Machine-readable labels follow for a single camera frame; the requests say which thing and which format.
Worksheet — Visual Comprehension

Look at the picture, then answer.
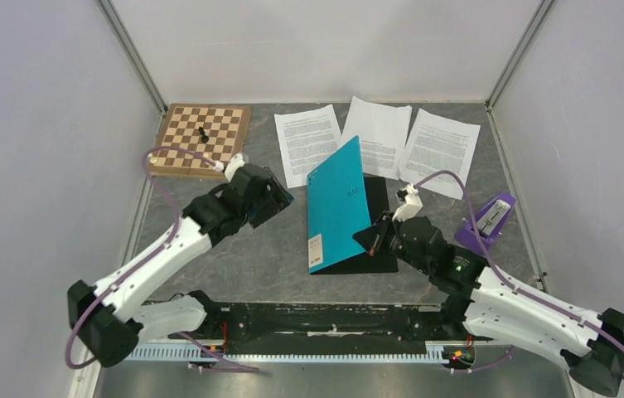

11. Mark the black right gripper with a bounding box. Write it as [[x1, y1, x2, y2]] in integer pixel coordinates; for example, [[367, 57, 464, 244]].
[[352, 211, 432, 275]]

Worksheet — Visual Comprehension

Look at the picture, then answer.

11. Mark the blue folder with black inside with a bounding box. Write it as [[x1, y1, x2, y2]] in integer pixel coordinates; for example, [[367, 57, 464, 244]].
[[307, 137, 399, 275]]

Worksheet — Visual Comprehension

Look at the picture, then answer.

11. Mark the printed paper sheet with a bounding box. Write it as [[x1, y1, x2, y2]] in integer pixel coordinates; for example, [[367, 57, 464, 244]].
[[338, 97, 412, 180], [398, 109, 481, 200], [274, 104, 341, 188]]

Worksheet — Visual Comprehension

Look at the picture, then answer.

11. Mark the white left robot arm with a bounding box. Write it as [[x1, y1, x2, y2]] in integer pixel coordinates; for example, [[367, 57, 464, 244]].
[[65, 163, 294, 370]]

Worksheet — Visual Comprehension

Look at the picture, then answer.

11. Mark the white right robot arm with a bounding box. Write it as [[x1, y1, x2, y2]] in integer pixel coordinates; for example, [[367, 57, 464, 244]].
[[353, 212, 624, 397]]

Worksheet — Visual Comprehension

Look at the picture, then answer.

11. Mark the wooden chessboard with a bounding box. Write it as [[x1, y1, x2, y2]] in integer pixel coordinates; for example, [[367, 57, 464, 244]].
[[148, 103, 251, 178]]

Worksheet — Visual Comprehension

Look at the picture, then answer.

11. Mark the black chess pawn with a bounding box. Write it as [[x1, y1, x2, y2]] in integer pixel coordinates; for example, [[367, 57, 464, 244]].
[[198, 126, 210, 143]]

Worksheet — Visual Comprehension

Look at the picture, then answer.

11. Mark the purple metronome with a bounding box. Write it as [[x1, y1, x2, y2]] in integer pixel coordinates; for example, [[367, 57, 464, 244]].
[[453, 192, 517, 256]]

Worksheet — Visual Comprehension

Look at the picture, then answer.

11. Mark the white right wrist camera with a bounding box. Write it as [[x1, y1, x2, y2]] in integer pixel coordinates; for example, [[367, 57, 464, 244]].
[[393, 183, 423, 222]]

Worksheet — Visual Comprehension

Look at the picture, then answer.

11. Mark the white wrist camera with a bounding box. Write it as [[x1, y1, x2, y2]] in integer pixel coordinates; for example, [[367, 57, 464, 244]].
[[393, 183, 423, 222], [213, 153, 249, 182]]

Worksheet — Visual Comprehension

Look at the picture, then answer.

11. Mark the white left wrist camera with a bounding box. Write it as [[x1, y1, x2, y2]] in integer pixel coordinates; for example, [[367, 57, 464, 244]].
[[213, 153, 249, 182]]

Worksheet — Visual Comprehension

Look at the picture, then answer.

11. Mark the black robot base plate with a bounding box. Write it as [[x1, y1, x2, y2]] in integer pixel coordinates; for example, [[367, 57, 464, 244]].
[[190, 303, 467, 354]]

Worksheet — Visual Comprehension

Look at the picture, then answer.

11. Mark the light blue cable duct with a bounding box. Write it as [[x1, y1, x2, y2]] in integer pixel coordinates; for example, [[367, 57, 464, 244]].
[[126, 342, 469, 365]]

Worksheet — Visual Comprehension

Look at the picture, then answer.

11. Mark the aluminium frame rail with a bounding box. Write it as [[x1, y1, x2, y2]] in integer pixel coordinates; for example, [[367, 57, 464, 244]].
[[66, 362, 101, 398]]

